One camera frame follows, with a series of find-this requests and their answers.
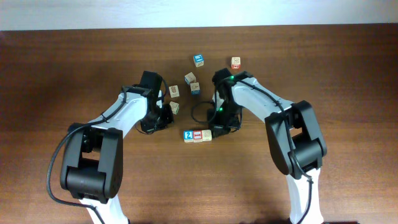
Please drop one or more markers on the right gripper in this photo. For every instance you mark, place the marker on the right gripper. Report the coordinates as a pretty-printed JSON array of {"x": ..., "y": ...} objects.
[{"x": 221, "y": 128}]

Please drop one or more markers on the owl picture wooden block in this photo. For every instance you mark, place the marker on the owl picture wooden block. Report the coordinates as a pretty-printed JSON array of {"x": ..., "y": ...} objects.
[{"x": 174, "y": 92}]

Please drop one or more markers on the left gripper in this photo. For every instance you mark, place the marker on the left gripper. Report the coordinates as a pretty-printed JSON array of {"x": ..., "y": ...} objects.
[{"x": 167, "y": 117}]

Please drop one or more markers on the blue side tilted block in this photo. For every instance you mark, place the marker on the blue side tilted block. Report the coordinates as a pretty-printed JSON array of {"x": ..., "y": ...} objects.
[{"x": 190, "y": 78}]

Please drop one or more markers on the hand picture blue block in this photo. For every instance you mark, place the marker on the hand picture blue block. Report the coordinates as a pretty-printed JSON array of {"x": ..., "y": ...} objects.
[{"x": 195, "y": 88}]

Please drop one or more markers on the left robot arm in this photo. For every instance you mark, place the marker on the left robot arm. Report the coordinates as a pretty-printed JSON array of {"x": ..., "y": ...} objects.
[{"x": 92, "y": 165}]

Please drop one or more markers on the red side wooden block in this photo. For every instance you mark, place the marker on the red side wooden block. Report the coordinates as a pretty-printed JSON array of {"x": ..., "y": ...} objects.
[{"x": 235, "y": 62}]

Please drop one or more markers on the plain picture wooden block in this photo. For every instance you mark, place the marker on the plain picture wooden block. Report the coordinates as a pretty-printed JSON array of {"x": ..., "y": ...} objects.
[{"x": 206, "y": 135}]

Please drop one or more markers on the green edged wooden block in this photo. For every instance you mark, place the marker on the green edged wooden block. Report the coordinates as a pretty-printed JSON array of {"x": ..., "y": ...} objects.
[{"x": 175, "y": 107}]

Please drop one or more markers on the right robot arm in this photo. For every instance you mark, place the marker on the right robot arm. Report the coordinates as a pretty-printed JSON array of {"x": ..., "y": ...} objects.
[{"x": 296, "y": 143}]

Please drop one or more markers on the red top wooden block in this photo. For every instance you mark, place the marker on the red top wooden block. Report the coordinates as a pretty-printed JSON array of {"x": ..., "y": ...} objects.
[{"x": 197, "y": 136}]

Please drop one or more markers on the blue top wooden block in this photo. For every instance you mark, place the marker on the blue top wooden block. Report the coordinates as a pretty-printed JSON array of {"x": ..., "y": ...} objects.
[{"x": 198, "y": 60}]

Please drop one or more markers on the blue number two block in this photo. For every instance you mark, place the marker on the blue number two block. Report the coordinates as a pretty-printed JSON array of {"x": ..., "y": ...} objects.
[{"x": 188, "y": 136}]

